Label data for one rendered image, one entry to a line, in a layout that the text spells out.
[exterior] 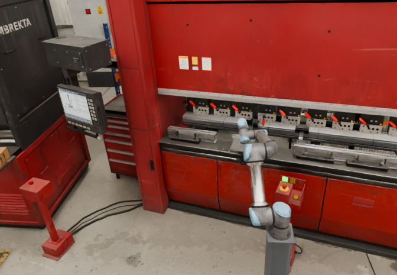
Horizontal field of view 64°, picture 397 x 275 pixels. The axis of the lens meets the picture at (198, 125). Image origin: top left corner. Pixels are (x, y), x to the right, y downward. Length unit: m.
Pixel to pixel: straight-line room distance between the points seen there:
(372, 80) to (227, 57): 1.09
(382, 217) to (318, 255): 0.66
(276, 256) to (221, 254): 0.91
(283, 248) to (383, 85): 1.36
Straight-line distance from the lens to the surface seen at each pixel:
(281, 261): 2.46
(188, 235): 3.38
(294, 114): 2.74
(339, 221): 3.21
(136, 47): 2.73
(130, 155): 3.84
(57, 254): 3.52
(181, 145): 3.06
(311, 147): 2.90
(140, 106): 2.93
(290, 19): 2.51
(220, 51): 2.67
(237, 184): 3.11
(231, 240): 3.32
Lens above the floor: 2.48
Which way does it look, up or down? 28 degrees down
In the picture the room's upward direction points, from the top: 4 degrees counter-clockwise
